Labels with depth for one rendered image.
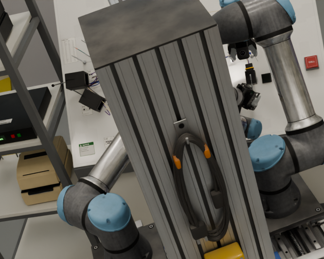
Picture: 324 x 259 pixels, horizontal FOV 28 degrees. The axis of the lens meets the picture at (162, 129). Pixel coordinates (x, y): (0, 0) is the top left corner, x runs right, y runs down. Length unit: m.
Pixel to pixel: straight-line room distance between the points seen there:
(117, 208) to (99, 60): 0.73
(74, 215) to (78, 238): 1.62
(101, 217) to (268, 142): 0.54
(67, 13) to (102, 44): 1.82
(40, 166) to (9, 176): 0.39
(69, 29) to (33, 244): 1.27
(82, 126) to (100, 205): 1.11
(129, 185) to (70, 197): 1.08
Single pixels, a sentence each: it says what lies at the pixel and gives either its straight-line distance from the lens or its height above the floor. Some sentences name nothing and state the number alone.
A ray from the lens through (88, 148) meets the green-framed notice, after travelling 2.96.
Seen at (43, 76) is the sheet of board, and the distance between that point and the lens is 5.41.
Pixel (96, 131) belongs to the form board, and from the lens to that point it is 2.95.
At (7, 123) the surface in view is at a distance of 2.99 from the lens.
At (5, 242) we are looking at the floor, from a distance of 4.18.
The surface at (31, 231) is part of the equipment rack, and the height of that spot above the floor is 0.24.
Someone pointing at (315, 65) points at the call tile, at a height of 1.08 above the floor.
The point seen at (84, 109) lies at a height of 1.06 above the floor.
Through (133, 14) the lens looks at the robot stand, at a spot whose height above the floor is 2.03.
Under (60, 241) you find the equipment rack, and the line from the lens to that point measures 3.62.
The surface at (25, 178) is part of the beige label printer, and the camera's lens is 3.16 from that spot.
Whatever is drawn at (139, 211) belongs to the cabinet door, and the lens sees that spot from 3.16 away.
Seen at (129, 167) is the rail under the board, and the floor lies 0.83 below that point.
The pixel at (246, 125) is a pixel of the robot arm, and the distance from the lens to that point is 2.33.
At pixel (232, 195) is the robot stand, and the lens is 1.47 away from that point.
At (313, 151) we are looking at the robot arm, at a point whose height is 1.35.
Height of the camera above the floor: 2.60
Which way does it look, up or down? 35 degrees down
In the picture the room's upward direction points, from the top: 19 degrees counter-clockwise
